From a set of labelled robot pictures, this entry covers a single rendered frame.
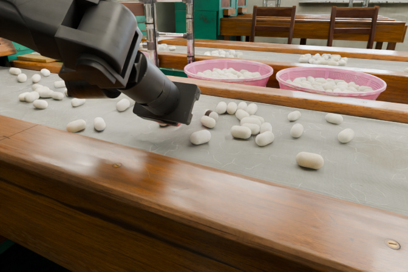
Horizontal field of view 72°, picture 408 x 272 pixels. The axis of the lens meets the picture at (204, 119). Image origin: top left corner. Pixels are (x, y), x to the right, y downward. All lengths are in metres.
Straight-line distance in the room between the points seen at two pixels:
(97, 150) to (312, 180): 0.30
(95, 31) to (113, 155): 0.17
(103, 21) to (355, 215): 0.32
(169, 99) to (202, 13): 3.03
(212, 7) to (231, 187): 3.12
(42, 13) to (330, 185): 0.38
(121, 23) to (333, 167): 0.34
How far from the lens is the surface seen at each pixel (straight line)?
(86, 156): 0.41
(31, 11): 0.34
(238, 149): 0.45
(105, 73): 0.31
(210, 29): 3.40
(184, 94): 0.44
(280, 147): 0.47
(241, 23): 3.33
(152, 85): 0.37
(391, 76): 0.97
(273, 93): 0.66
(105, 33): 0.31
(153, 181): 0.34
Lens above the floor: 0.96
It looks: 23 degrees down
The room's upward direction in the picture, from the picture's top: straight up
